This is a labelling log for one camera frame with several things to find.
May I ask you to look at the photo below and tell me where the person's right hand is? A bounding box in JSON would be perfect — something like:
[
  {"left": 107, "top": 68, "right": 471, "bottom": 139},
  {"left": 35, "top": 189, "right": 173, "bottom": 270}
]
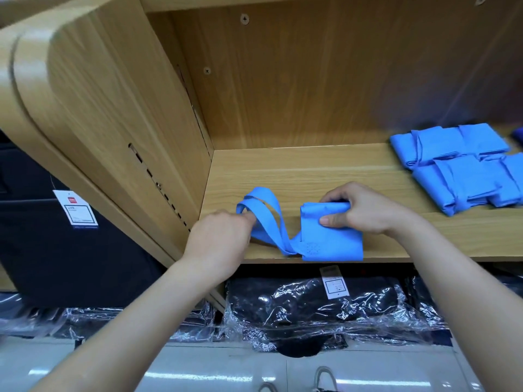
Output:
[{"left": 319, "top": 182, "right": 426, "bottom": 242}]

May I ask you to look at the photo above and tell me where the person's left hand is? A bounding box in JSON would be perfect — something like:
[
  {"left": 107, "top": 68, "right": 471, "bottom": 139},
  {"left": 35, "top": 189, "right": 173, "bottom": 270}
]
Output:
[{"left": 181, "top": 210, "right": 258, "bottom": 283}]

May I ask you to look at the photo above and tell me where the light blue non-woven bag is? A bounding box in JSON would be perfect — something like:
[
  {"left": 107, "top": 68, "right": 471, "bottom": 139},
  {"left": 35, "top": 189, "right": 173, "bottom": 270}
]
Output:
[
  {"left": 236, "top": 187, "right": 364, "bottom": 262},
  {"left": 411, "top": 155, "right": 502, "bottom": 217},
  {"left": 458, "top": 123, "right": 510, "bottom": 161},
  {"left": 388, "top": 126, "right": 467, "bottom": 172},
  {"left": 490, "top": 152, "right": 523, "bottom": 208}
]

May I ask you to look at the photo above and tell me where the wooden shelf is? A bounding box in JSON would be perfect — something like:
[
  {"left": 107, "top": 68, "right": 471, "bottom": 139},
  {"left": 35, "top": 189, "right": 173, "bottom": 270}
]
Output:
[{"left": 0, "top": 0, "right": 523, "bottom": 311}]

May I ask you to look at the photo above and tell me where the person's left forearm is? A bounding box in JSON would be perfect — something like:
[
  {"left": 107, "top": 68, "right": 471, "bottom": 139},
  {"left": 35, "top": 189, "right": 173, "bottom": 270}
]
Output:
[{"left": 33, "top": 259, "right": 238, "bottom": 392}]

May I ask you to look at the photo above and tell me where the person's right forearm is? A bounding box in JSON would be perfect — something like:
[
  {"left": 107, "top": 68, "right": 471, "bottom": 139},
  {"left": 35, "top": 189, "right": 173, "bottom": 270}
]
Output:
[{"left": 396, "top": 215, "right": 523, "bottom": 392}]

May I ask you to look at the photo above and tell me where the dark unwrapped bags group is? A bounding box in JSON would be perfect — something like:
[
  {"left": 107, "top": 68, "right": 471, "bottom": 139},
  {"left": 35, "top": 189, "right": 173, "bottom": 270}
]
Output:
[{"left": 0, "top": 134, "right": 177, "bottom": 311}]

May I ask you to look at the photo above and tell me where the person's right shoe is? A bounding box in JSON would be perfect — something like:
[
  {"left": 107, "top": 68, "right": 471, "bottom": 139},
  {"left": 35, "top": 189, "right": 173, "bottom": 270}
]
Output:
[{"left": 312, "top": 366, "right": 339, "bottom": 392}]

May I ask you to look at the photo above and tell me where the white paper tag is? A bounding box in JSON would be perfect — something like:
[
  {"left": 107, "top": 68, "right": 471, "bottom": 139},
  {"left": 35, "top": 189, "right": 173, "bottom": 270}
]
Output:
[{"left": 319, "top": 265, "right": 351, "bottom": 301}]

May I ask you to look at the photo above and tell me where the black wrapped bag with tag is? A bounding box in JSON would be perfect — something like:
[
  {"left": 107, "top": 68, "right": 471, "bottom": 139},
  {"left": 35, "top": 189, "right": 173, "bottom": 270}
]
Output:
[{"left": 222, "top": 273, "right": 426, "bottom": 356}]

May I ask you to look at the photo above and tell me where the black plastic-wrapped bag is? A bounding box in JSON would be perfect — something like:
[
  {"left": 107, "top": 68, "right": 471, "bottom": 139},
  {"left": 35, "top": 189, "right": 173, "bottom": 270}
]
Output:
[
  {"left": 409, "top": 269, "right": 523, "bottom": 346},
  {"left": 0, "top": 291, "right": 220, "bottom": 345}
]

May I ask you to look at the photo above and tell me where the white blue-edged label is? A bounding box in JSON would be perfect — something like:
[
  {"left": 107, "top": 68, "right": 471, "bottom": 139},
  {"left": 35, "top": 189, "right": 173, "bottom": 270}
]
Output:
[{"left": 53, "top": 190, "right": 100, "bottom": 229}]

